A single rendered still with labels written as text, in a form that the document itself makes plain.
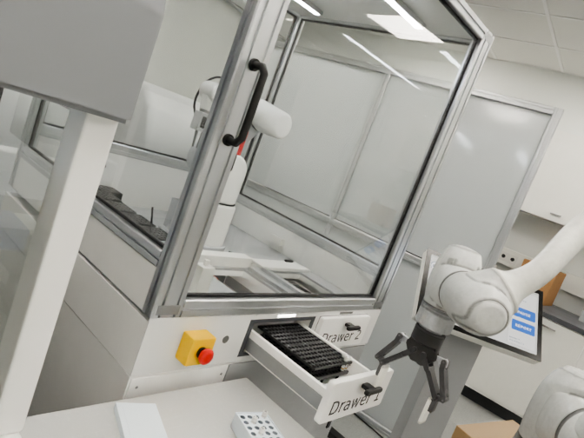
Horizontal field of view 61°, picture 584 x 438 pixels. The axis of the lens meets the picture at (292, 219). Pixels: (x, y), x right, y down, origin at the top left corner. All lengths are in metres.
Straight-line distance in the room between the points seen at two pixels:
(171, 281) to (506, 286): 0.70
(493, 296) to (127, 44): 0.77
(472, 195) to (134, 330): 2.16
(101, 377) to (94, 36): 0.89
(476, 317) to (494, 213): 1.91
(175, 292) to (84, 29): 0.68
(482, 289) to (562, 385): 0.47
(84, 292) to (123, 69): 0.85
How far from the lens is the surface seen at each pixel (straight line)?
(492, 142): 2.96
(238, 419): 1.20
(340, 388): 1.24
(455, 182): 2.96
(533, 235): 4.86
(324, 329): 1.63
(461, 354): 2.21
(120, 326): 1.24
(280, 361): 1.33
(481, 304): 1.02
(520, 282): 1.10
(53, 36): 0.60
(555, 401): 1.43
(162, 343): 1.20
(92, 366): 1.35
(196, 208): 1.08
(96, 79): 0.62
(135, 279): 1.20
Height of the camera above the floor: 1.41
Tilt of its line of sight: 8 degrees down
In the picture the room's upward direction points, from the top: 21 degrees clockwise
